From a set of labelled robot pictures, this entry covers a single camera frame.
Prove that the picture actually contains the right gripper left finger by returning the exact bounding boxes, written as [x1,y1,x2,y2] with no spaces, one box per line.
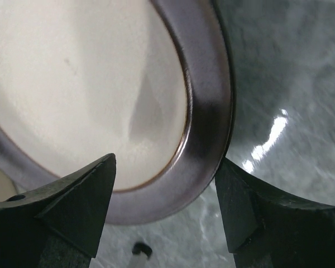
[0,154,116,267]

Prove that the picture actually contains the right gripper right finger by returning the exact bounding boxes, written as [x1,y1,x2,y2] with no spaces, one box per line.
[215,159,335,267]

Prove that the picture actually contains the brown rimmed cream plate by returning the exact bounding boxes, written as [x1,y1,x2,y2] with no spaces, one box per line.
[0,1,233,225]

